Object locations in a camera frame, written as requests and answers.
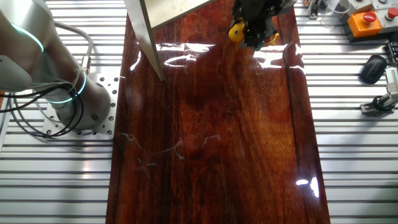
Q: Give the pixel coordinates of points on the ribbed silver camera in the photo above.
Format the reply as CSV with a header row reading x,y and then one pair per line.
x,y
392,79

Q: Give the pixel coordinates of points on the small metal clamp stand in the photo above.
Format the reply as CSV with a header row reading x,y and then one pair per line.
x,y
313,9

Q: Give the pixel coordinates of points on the black computer mouse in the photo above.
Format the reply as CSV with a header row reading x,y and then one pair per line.
x,y
373,70

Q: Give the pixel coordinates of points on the yellow orange toy turtle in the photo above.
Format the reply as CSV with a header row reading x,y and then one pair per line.
x,y
236,32

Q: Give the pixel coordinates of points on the glossy red-brown wooden board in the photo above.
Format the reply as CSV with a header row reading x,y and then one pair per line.
x,y
217,124

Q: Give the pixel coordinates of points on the grey box with red button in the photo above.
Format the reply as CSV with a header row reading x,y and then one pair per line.
x,y
390,23

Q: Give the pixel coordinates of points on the grey control box with knobs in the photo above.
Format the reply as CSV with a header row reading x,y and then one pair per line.
x,y
362,6

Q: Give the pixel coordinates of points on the orange emergency stop box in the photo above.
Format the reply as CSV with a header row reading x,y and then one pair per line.
x,y
362,26

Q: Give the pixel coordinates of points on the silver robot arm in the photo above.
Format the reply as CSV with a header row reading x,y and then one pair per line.
x,y
25,62

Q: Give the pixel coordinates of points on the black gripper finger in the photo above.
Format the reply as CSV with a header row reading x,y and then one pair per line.
x,y
253,35
270,29

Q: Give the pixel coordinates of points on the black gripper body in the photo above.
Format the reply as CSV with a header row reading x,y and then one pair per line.
x,y
258,12

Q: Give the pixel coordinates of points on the beige wooden shelf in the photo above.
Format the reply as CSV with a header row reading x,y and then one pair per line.
x,y
146,37

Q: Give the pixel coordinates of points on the clear plastic tube loop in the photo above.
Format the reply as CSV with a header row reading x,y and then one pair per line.
x,y
334,14

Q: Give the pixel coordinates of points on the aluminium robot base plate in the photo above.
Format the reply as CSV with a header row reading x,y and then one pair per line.
x,y
107,127

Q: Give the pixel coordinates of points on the black keyboard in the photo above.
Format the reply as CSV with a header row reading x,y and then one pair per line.
x,y
393,54

